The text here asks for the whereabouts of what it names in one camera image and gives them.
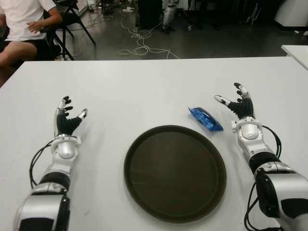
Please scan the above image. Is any black right elbow cable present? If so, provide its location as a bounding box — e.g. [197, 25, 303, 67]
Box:
[244, 180, 282, 231]

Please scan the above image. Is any white cable on floor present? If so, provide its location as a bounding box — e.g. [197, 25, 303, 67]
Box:
[116, 14, 181, 60]

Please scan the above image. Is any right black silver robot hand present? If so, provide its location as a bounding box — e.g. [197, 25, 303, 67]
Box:
[213, 82, 256, 120]

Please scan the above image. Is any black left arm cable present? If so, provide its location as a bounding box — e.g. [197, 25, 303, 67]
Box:
[29, 139, 56, 188]

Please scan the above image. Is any blue Oreo cookie packet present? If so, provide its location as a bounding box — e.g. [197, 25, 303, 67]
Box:
[188, 106, 224, 132]

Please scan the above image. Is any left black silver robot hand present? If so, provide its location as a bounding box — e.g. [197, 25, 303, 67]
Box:
[53, 95, 89, 138]

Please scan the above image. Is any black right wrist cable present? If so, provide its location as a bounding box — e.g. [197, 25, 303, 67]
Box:
[261, 125, 282, 159]

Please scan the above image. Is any black folding chair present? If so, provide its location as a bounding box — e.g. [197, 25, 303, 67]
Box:
[40, 0, 97, 61]

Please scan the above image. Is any silver humanoid robot leg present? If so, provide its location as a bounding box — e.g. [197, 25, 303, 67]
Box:
[161, 0, 179, 34]

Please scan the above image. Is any white side table corner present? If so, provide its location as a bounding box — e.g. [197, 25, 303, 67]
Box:
[281, 44, 308, 70]

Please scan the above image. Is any white cabinet with black base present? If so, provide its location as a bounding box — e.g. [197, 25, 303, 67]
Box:
[274, 0, 308, 32]

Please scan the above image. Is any seated person in white shirt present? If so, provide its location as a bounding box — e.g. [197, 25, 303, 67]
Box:
[0, 0, 64, 68]

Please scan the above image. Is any round dark brown tray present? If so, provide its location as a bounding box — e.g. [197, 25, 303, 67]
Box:
[124, 124, 227, 224]

